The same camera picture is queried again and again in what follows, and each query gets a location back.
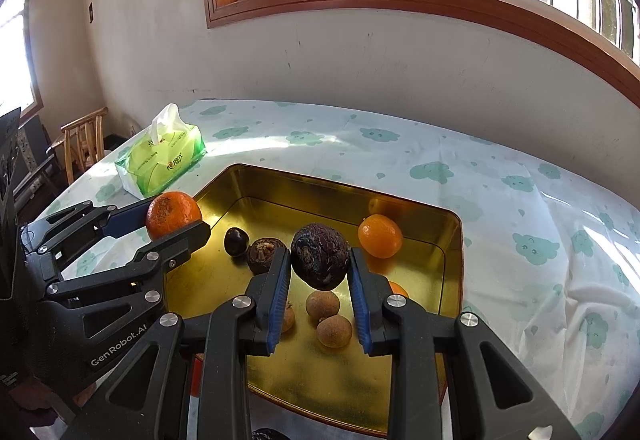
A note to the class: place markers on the dark furniture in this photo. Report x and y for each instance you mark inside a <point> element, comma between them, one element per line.
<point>35,140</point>

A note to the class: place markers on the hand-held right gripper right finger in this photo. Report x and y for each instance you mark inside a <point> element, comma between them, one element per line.
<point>357,305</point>

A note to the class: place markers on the shrivelled dark passion fruit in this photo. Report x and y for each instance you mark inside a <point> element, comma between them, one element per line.
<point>267,435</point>

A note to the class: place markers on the red cherry tomato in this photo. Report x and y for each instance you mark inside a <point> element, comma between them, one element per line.
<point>235,241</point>

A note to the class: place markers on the small brown longan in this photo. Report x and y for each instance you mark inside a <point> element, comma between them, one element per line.
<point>288,320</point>

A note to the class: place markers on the green tissue pack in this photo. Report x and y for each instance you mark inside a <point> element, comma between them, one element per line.
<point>160,160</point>

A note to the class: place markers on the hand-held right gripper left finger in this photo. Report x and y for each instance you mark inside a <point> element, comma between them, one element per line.
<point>281,300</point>

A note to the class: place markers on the dark wall switch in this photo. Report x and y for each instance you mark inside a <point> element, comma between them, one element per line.
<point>91,13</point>

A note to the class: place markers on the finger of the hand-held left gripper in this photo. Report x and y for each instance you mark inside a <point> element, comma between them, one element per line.
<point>125,217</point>
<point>185,240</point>

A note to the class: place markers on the orange with green stem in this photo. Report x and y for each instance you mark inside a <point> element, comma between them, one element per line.
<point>380,236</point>

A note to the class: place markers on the small dried dark fruit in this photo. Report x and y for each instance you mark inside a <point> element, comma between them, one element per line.
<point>262,256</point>

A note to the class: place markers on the white green printed tablecloth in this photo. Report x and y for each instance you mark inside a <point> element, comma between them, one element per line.
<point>500,245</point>

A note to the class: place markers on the small orange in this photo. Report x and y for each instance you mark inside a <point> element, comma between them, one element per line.
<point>397,290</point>

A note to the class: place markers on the side window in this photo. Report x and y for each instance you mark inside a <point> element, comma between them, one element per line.
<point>15,60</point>

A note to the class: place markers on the wooden chair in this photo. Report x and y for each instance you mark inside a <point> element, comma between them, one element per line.
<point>80,125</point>

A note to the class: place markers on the red and gold tin box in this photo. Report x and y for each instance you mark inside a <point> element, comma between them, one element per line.
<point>320,210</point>

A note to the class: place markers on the large blemished orange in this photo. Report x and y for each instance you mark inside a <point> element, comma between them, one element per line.
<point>172,214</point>

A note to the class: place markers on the person's left hand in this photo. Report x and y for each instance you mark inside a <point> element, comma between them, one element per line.
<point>30,392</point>

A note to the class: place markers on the round dark passion fruit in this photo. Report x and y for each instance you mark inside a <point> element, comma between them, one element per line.
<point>320,255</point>

